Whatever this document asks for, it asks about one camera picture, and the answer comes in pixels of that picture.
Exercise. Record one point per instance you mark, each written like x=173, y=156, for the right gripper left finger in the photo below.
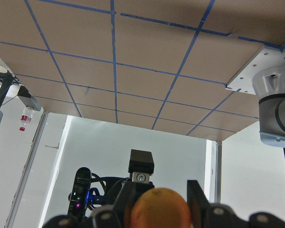
x=124, y=195

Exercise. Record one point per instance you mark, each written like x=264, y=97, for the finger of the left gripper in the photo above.
x=141, y=166

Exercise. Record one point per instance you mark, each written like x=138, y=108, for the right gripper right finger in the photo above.
x=197, y=203

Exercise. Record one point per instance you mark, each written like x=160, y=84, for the yellow push button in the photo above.
x=160, y=208

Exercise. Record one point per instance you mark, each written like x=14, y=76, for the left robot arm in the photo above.
x=191, y=107

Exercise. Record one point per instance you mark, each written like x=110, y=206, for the plastic water bottle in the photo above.
x=26, y=118

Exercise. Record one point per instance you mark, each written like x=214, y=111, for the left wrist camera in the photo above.
x=78, y=198

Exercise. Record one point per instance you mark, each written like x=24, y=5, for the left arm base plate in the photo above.
x=266, y=57

